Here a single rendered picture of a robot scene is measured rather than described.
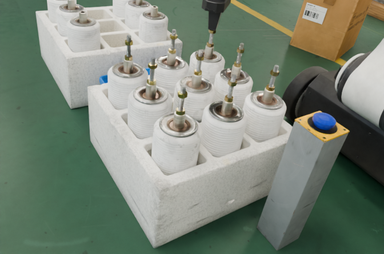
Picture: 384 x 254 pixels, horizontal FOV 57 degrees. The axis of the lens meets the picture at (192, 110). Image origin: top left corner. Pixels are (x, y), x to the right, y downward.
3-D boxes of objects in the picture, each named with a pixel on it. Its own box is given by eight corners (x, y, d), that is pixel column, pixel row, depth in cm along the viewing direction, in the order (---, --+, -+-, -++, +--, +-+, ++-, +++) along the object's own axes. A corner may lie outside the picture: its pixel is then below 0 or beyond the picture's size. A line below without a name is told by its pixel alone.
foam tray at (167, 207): (203, 110, 119) (211, 63, 109) (284, 188, 93) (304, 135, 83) (90, 140, 99) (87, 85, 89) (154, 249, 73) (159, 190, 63)
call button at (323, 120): (319, 118, 66) (323, 109, 65) (337, 130, 63) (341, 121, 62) (305, 123, 64) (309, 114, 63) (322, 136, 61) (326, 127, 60)
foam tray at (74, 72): (134, 44, 155) (135, 4, 145) (178, 87, 129) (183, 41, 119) (41, 56, 136) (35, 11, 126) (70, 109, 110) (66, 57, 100)
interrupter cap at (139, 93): (136, 107, 72) (136, 104, 72) (130, 88, 78) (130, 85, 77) (172, 104, 75) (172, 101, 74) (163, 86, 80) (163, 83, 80)
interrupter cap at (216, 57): (188, 54, 96) (188, 52, 96) (209, 49, 100) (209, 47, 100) (207, 65, 91) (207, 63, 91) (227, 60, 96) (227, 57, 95)
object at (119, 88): (150, 124, 97) (154, 66, 87) (137, 145, 89) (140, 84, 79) (117, 116, 98) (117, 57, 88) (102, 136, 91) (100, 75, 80)
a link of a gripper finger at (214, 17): (206, 27, 91) (210, 4, 88) (218, 30, 91) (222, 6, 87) (204, 29, 90) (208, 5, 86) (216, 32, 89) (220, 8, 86)
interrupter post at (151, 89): (146, 99, 75) (147, 86, 73) (144, 93, 77) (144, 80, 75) (157, 99, 76) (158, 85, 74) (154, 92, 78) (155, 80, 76)
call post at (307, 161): (278, 216, 85) (319, 111, 67) (299, 238, 80) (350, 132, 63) (255, 227, 81) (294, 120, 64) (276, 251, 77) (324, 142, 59)
